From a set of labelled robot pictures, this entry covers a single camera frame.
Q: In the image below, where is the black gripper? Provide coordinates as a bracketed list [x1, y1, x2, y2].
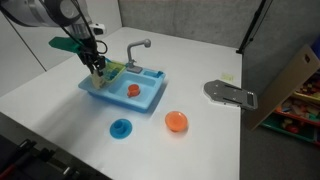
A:
[78, 37, 105, 76]

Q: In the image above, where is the white toy bottle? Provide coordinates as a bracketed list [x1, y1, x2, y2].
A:
[91, 70, 105, 89]

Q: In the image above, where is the orange round stand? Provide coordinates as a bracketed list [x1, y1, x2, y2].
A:
[165, 111, 188, 132]

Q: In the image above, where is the yellow-green dish rack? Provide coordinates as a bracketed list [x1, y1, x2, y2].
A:
[102, 59, 126, 83]

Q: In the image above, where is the grey toy faucet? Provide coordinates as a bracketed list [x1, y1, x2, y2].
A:
[127, 39, 151, 74]

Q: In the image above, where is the orange toy cup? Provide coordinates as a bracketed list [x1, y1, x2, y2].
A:
[127, 84, 140, 97]

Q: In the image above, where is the light blue toy sink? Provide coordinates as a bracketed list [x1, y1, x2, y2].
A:
[78, 68, 165, 113]

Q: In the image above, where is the black equipment at table edge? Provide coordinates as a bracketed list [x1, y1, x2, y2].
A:
[0, 136, 104, 180]

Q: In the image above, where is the grey metal mounting plate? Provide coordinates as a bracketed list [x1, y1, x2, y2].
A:
[203, 80, 258, 110]

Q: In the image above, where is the yellow sticky note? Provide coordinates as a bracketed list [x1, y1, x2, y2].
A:
[221, 73, 234, 82]

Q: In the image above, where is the black tripod pole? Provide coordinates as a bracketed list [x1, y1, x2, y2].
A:
[236, 0, 267, 54]

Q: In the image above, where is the wooden toy storage shelf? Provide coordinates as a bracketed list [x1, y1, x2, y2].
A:
[245, 38, 320, 146]

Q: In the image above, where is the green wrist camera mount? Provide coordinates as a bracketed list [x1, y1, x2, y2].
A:
[49, 37, 80, 54]

